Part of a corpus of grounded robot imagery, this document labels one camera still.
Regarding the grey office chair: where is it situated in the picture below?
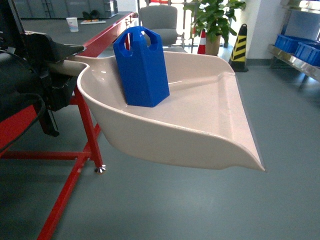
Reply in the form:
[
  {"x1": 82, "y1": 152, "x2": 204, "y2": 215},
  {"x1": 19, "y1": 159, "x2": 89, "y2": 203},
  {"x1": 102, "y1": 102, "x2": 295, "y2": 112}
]
[{"x1": 139, "y1": 5, "x2": 186, "y2": 53}]

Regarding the white paper cup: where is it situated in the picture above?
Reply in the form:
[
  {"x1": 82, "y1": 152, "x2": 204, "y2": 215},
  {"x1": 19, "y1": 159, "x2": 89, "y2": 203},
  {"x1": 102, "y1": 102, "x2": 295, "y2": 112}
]
[{"x1": 66, "y1": 17, "x2": 79, "y2": 33}]

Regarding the blue bin on rack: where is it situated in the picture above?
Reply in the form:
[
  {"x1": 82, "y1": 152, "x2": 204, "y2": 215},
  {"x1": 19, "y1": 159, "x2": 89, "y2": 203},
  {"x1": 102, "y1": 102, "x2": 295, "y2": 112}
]
[{"x1": 274, "y1": 34, "x2": 320, "y2": 67}]

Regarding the red table frame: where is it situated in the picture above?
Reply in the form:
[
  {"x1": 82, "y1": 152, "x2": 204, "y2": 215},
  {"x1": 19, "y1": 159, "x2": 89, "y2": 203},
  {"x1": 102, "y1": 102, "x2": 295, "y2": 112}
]
[{"x1": 0, "y1": 12, "x2": 133, "y2": 240}]

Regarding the black cable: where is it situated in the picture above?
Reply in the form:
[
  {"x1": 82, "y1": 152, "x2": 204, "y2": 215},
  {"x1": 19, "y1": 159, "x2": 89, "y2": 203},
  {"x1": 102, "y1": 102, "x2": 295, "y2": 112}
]
[{"x1": 0, "y1": 92, "x2": 47, "y2": 153}]

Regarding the yellow black traffic cone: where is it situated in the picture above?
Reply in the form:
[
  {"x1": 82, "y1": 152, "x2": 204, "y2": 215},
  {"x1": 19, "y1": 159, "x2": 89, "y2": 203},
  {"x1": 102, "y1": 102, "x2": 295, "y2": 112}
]
[{"x1": 228, "y1": 23, "x2": 249, "y2": 72}]

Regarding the beige plastic dustpan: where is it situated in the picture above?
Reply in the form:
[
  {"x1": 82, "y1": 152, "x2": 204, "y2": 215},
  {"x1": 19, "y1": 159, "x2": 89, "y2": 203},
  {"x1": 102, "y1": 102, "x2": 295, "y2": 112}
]
[{"x1": 49, "y1": 51, "x2": 265, "y2": 171}]

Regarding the red white traffic cone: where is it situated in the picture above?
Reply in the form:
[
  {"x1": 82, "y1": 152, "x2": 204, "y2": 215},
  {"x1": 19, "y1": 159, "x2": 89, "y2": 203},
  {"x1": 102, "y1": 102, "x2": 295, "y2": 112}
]
[{"x1": 197, "y1": 30, "x2": 206, "y2": 55}]

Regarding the blue plastic part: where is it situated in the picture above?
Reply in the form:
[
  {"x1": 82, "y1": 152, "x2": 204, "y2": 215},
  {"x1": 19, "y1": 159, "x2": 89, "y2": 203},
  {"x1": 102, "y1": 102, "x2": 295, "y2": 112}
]
[{"x1": 113, "y1": 26, "x2": 170, "y2": 108}]

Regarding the steel shelf rack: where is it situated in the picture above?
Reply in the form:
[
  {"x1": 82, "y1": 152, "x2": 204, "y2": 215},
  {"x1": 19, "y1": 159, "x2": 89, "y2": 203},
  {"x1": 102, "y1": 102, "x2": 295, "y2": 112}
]
[{"x1": 268, "y1": 0, "x2": 320, "y2": 81}]

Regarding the potted green plant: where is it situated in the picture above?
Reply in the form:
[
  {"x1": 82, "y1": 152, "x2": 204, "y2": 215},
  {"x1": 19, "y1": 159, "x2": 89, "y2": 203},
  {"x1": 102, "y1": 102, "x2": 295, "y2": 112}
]
[{"x1": 183, "y1": 0, "x2": 246, "y2": 56}]

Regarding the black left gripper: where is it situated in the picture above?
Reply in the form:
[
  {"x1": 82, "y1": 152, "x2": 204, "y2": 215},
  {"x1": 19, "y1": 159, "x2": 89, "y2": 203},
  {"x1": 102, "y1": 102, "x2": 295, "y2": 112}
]
[{"x1": 0, "y1": 33, "x2": 85, "y2": 137}]

